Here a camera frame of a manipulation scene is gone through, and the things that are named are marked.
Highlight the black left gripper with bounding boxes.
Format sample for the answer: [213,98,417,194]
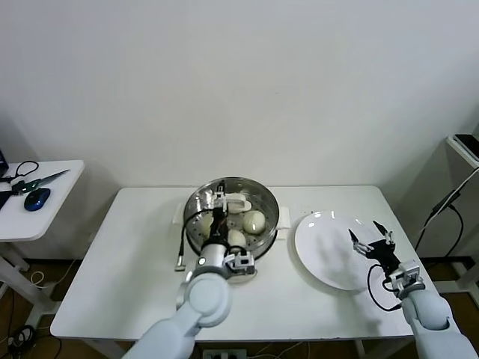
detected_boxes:
[207,179,229,246]

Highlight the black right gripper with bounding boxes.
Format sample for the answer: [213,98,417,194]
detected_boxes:
[347,220,403,276]

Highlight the round glass pot lid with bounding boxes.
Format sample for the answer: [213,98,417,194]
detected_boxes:
[183,177,281,259]

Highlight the stainless steel steamer basket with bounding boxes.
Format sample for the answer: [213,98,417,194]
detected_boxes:
[172,177,292,263]

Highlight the white round plate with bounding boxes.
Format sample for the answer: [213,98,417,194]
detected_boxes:
[293,210,385,291]

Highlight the white shelf stand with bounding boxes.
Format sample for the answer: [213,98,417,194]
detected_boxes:
[430,134,479,300]

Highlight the white power strip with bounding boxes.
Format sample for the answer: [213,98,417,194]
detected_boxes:
[201,348,248,359]

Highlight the white side table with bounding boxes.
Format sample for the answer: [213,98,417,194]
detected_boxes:
[0,159,86,330]

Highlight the blue computer mouse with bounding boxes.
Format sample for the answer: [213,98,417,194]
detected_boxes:
[24,187,52,210]

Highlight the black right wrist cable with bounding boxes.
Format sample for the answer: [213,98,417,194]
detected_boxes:
[366,263,403,311]

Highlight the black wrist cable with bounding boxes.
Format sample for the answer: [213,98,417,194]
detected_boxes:
[366,263,403,311]
[174,211,214,272]

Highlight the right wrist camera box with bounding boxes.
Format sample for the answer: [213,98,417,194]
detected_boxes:
[388,260,426,296]

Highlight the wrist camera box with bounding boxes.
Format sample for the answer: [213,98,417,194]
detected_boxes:
[388,260,426,296]
[224,251,257,277]

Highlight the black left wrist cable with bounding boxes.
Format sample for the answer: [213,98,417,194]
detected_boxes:
[174,211,214,272]

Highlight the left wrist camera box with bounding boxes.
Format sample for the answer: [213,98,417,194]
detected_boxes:
[224,251,257,277]

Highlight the black power cable with adapter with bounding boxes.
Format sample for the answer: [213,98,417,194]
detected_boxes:
[413,175,479,259]

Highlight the green handled scissors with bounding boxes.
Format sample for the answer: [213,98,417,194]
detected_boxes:
[10,169,71,194]

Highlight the black cable loop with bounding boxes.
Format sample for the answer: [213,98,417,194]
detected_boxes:
[0,160,40,184]

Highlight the white floor cable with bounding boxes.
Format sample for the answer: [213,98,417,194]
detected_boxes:
[29,269,48,288]

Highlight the black floor cable bundle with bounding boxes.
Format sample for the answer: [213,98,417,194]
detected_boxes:
[5,324,37,355]

